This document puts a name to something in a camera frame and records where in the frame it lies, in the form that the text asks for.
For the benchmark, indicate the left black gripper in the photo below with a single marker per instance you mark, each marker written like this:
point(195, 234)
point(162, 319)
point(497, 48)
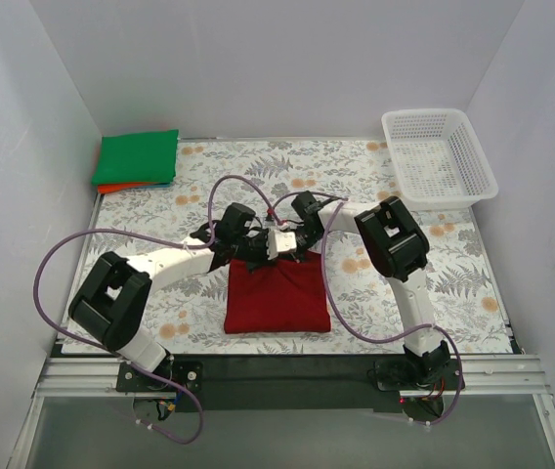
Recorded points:
point(256, 245)

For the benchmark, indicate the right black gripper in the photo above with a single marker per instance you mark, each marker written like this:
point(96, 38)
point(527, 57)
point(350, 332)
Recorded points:
point(300, 239)

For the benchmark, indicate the red t-shirt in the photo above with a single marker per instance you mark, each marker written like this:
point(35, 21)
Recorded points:
point(287, 296)

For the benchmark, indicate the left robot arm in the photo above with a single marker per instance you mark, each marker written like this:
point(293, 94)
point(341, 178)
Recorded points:
point(110, 302)

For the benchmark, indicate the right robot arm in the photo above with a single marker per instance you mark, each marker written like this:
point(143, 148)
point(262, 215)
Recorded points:
point(397, 249)

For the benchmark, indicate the floral patterned table mat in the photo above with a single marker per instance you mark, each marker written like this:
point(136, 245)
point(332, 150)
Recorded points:
point(187, 317)

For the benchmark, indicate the green folded t-shirt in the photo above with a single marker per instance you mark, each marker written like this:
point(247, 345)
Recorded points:
point(148, 157)

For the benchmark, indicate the white plastic basket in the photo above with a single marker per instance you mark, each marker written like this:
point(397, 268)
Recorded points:
point(438, 160)

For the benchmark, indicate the orange folded t-shirt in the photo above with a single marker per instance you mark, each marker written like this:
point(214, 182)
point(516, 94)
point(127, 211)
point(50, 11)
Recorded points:
point(118, 187)

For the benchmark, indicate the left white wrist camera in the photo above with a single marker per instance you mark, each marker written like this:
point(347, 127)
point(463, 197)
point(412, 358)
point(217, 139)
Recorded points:
point(280, 242)

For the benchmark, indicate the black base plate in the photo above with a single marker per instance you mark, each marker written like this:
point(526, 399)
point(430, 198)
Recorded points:
point(382, 383)

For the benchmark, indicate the aluminium rail frame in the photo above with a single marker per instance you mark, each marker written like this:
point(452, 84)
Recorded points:
point(484, 374)

